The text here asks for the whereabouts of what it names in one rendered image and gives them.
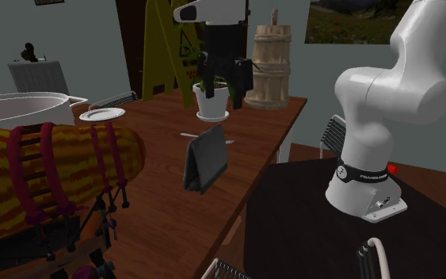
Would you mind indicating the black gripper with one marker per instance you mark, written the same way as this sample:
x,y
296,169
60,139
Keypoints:
x,y
222,40

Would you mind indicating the brown wooden table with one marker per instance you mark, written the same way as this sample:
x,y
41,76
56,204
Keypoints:
x,y
160,216

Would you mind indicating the black folded case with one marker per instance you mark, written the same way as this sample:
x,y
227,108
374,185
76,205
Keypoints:
x,y
205,162

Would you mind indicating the yellow orange striped drum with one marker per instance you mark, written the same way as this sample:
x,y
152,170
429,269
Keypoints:
x,y
76,158

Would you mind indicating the white knife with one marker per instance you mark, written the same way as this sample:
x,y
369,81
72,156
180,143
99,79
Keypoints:
x,y
188,135

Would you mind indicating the dark brown door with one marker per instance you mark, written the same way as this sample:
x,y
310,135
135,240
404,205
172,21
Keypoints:
x,y
130,42

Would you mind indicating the yellow folding floor sign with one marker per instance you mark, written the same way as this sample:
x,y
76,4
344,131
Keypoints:
x,y
160,46

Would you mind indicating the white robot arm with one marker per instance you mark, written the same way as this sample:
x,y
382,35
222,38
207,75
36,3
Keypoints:
x,y
377,96

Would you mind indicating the landscape wall picture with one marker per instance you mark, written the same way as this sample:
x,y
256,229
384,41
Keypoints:
x,y
354,23

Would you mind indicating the wooden butter churn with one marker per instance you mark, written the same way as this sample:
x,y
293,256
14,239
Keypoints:
x,y
271,73

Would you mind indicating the dark framed wall picture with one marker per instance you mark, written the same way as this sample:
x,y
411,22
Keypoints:
x,y
49,2

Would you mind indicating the dark robot stand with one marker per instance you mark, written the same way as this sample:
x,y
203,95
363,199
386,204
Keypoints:
x,y
303,231

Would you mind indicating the green plant in white pot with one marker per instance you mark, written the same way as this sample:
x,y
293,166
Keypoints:
x,y
211,102

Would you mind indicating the grey cabinet with dark figure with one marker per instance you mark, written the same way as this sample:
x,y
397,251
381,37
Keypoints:
x,y
39,77

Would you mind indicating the white plate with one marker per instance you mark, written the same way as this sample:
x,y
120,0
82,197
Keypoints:
x,y
102,114

